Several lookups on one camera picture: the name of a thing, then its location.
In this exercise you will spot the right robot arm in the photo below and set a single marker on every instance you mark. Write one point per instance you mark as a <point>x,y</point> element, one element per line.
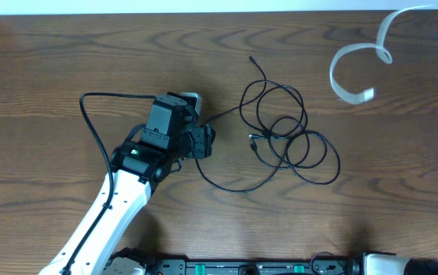
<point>380,263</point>

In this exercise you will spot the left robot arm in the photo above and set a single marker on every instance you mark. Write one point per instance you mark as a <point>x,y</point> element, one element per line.
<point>135,168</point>

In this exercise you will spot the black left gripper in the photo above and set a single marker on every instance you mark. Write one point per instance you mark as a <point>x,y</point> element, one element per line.
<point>205,136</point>

